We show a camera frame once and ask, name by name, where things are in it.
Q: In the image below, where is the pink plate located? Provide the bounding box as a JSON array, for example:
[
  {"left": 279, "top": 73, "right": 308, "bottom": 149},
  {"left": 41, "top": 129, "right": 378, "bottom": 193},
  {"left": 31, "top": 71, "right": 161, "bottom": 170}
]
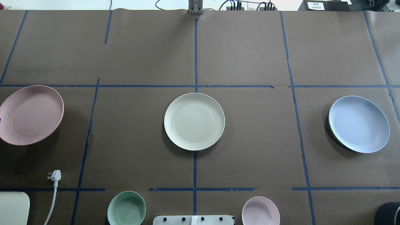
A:
[{"left": 0, "top": 85, "right": 64, "bottom": 146}]

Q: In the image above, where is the white plug and cable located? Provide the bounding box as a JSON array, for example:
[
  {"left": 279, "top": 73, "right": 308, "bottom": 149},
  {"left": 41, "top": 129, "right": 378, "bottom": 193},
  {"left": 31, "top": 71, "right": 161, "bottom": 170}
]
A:
[{"left": 43, "top": 170, "right": 62, "bottom": 225}]

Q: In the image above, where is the blue plate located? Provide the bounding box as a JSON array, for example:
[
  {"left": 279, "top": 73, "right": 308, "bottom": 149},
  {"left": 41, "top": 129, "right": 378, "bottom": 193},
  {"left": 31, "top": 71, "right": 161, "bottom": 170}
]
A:
[{"left": 328, "top": 96, "right": 390, "bottom": 153}]

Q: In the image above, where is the black box with label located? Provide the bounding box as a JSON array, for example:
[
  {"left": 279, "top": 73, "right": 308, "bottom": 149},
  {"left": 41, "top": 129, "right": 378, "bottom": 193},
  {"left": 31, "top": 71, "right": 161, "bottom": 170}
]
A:
[{"left": 298, "top": 0, "right": 350, "bottom": 12}]

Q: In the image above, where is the pink bowl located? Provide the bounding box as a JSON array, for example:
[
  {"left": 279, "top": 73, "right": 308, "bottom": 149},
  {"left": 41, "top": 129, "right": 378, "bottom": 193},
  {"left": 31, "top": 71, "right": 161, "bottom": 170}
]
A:
[{"left": 242, "top": 196, "right": 280, "bottom": 225}]

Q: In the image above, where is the cream plate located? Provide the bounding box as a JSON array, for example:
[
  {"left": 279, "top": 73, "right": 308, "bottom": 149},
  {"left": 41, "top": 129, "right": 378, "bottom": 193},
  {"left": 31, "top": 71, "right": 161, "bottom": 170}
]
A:
[{"left": 164, "top": 93, "right": 225, "bottom": 151}]

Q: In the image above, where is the white camera post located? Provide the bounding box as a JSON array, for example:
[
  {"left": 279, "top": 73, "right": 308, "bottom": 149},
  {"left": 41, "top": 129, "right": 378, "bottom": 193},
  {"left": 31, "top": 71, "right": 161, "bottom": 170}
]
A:
[{"left": 153, "top": 215, "right": 235, "bottom": 225}]

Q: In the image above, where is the aluminium frame post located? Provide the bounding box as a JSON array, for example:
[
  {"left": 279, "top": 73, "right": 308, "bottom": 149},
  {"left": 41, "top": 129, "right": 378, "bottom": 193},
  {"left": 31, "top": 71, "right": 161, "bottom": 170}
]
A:
[{"left": 188, "top": 0, "right": 204, "bottom": 15}]

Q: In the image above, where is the cream toaster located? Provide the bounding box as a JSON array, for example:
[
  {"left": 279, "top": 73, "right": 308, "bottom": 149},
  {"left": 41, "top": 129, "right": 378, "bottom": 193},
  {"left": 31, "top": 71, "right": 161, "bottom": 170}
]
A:
[{"left": 0, "top": 191, "right": 30, "bottom": 225}]

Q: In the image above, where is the green bowl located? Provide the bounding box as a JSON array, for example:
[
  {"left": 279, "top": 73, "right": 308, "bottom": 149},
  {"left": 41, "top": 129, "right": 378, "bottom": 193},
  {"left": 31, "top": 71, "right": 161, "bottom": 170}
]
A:
[{"left": 107, "top": 191, "right": 146, "bottom": 225}]

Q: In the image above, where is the dark blue pot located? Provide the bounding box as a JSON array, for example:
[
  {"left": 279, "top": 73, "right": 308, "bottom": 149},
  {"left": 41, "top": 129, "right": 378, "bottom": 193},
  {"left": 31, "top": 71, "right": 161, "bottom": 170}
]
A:
[{"left": 374, "top": 201, "right": 400, "bottom": 225}]

